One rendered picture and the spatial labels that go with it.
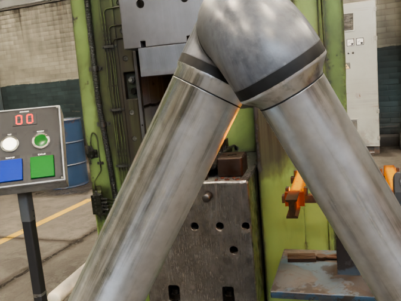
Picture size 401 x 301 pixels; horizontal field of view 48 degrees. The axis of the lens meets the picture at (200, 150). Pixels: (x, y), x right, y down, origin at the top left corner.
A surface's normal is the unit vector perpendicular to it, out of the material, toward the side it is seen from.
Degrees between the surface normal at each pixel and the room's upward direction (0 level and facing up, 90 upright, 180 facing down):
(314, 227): 90
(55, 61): 91
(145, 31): 90
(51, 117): 60
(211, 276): 90
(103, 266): 75
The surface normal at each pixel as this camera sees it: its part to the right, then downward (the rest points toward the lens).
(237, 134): -0.23, 0.17
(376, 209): 0.14, 0.08
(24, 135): 0.13, -0.38
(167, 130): -0.43, -0.09
